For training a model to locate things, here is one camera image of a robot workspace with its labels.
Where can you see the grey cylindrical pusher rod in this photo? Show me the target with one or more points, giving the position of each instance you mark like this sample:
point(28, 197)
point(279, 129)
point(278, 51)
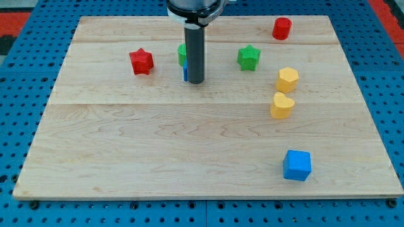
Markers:
point(195, 55)

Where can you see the wooden board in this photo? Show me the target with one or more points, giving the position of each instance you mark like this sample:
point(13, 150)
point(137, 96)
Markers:
point(110, 135)

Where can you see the green round block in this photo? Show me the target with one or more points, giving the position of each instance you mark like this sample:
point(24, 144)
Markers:
point(181, 54)

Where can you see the blue triangle block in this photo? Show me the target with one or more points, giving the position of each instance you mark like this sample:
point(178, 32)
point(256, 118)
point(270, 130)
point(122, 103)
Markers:
point(184, 69)

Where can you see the blue cube block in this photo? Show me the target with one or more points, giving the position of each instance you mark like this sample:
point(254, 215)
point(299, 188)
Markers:
point(297, 165)

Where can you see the green star block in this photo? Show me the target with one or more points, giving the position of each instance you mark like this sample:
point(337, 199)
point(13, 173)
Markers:
point(248, 58)

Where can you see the yellow heart block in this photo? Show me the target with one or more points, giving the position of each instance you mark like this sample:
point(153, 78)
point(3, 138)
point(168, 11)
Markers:
point(282, 106)

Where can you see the yellow hexagon block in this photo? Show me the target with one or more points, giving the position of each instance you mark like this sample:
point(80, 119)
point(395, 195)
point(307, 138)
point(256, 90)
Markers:
point(287, 80)

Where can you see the red cylinder block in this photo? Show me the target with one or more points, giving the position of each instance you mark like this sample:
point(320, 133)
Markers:
point(281, 28)

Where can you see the red star block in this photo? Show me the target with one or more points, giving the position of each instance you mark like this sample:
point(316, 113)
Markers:
point(141, 61)

